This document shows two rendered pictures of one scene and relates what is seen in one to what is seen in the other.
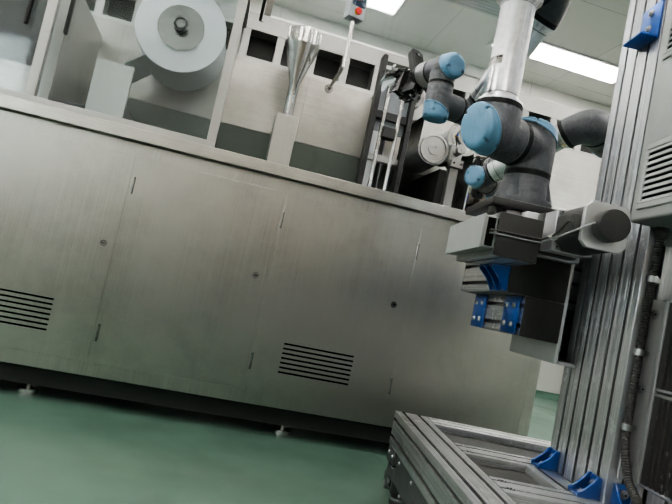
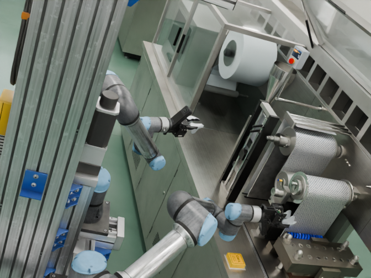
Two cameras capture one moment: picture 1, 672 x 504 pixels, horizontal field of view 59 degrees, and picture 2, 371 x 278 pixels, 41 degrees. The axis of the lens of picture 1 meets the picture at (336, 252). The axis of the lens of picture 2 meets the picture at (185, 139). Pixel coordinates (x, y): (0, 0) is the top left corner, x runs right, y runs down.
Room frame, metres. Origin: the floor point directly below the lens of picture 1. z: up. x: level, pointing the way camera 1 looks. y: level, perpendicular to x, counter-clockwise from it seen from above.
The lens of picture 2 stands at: (1.36, -2.19, 2.35)
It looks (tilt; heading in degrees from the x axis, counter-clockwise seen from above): 29 degrees down; 76
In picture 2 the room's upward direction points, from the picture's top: 23 degrees clockwise
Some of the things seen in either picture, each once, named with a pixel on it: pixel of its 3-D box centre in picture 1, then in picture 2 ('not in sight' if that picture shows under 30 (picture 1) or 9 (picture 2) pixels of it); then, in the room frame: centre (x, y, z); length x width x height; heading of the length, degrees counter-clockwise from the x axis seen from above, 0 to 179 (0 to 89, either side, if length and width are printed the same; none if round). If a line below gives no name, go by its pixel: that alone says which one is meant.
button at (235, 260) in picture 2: not in sight; (235, 260); (2.20, -0.62, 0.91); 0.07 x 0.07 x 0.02; 11
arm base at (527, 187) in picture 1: (523, 192); (88, 203); (1.51, -0.44, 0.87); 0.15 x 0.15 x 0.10
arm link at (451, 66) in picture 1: (444, 69); (148, 125); (1.67, -0.20, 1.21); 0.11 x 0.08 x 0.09; 29
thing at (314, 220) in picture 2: (459, 178); (312, 220); (2.53, -0.46, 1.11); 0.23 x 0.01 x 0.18; 11
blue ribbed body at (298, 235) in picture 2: not in sight; (305, 237); (2.53, -0.48, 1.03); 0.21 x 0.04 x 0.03; 11
